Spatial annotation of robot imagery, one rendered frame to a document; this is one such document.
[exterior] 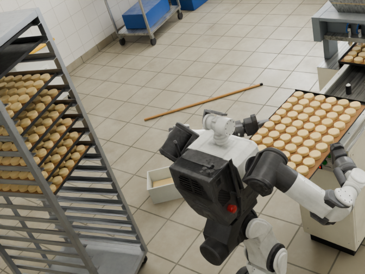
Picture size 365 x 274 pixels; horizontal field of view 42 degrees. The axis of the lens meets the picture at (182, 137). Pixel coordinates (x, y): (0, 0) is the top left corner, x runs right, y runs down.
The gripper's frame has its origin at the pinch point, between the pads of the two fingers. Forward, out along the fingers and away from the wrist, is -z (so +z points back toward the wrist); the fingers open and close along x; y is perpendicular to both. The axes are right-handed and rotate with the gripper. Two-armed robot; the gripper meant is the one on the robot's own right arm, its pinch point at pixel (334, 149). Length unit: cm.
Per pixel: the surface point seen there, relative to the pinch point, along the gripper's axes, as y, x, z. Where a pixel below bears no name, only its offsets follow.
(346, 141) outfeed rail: -10.4, -10.8, -16.4
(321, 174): 1.1, -37.5, -26.7
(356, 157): -16.3, -26.6, -20.8
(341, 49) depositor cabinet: -42, -17, -115
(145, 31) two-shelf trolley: 110, -83, -402
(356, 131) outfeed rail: -17.8, -12.9, -24.0
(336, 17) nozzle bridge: -33, 17, -92
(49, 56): 118, 58, -49
